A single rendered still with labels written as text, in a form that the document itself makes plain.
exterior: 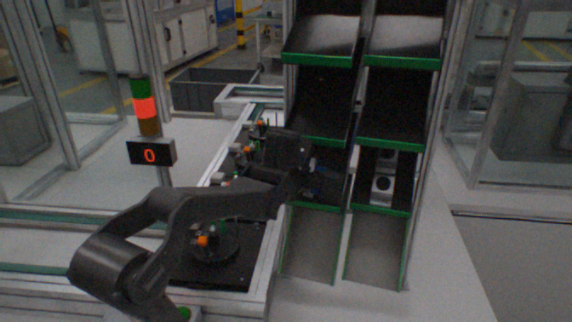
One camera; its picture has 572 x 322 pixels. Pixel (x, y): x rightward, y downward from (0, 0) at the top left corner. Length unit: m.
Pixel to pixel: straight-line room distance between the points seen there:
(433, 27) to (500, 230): 1.05
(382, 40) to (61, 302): 0.97
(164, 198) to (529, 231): 1.49
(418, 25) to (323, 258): 0.56
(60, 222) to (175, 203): 1.00
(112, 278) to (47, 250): 0.97
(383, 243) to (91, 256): 0.72
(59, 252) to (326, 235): 0.79
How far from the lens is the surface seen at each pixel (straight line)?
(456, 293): 1.20
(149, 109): 1.05
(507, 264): 1.81
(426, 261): 1.27
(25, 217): 1.48
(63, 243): 1.35
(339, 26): 0.80
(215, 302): 0.97
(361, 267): 0.97
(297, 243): 0.97
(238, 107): 2.14
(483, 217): 1.65
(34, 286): 1.17
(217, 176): 1.36
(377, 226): 0.98
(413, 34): 0.79
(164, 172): 1.16
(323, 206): 0.83
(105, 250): 0.40
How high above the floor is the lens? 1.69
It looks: 29 degrees down
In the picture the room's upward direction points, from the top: straight up
